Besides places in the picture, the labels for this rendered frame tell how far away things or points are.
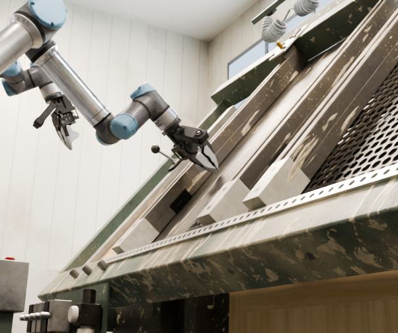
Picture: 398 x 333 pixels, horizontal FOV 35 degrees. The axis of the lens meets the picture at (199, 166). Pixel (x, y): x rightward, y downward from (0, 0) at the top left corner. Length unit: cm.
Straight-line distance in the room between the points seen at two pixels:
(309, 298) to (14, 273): 128
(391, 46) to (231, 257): 71
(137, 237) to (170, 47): 492
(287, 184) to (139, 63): 528
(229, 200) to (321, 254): 46
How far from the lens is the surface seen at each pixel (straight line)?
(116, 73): 639
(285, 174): 133
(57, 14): 189
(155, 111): 197
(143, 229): 197
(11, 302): 239
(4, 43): 182
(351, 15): 234
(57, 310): 194
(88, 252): 255
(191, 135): 194
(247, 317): 163
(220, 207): 146
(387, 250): 97
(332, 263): 107
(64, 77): 201
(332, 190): 107
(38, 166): 584
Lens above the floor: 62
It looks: 17 degrees up
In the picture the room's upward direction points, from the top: 2 degrees clockwise
